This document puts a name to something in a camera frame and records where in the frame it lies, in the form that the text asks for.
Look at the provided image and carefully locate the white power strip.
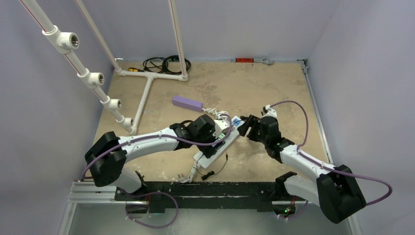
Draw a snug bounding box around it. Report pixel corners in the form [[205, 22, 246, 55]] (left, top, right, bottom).
[[193, 116, 244, 169]]

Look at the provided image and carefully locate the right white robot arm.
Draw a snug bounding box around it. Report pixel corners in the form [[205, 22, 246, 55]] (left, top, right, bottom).
[[237, 115, 367, 224]]

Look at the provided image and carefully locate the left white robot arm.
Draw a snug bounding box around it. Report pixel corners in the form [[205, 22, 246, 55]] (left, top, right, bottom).
[[85, 114, 231, 200]]

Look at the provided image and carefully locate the purple rectangular box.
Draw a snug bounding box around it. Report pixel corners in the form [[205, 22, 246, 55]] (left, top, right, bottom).
[[172, 95, 204, 113]]

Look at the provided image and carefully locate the red adjustable wrench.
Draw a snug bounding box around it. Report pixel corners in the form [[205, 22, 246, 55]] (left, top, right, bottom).
[[231, 57, 274, 65]]

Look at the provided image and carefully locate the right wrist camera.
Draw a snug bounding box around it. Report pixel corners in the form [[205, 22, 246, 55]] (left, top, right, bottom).
[[261, 105, 277, 119]]

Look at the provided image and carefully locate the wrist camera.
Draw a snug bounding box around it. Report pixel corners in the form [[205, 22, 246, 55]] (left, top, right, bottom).
[[261, 105, 277, 119], [213, 119, 230, 138]]

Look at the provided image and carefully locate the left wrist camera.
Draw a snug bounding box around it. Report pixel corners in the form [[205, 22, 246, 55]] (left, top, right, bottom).
[[213, 119, 230, 138]]

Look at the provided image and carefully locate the white plug with cord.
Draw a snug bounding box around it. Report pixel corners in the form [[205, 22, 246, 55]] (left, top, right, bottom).
[[202, 108, 230, 120]]

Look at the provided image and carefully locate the white power strip cord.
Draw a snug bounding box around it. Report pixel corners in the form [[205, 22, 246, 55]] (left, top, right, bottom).
[[175, 161, 200, 184]]

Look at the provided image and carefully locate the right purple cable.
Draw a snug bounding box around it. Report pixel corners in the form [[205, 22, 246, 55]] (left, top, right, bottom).
[[266, 100, 393, 207]]

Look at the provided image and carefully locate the purple cable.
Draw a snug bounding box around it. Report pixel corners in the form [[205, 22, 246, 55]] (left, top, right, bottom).
[[81, 113, 233, 181], [266, 100, 393, 207]]

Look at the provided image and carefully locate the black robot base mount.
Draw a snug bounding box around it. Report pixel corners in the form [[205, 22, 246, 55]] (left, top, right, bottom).
[[115, 176, 300, 218]]

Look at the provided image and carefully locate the black coiled cable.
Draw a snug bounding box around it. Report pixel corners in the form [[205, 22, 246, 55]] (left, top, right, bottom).
[[142, 55, 192, 74]]

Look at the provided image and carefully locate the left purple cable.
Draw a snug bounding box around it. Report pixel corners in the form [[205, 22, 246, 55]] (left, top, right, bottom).
[[81, 113, 233, 181]]

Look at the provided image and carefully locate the aluminium rail frame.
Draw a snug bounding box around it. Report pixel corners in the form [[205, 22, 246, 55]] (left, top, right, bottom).
[[58, 59, 362, 235]]

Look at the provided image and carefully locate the white pvc pipe frame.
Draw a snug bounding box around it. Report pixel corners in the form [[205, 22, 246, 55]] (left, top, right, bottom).
[[19, 0, 189, 135]]

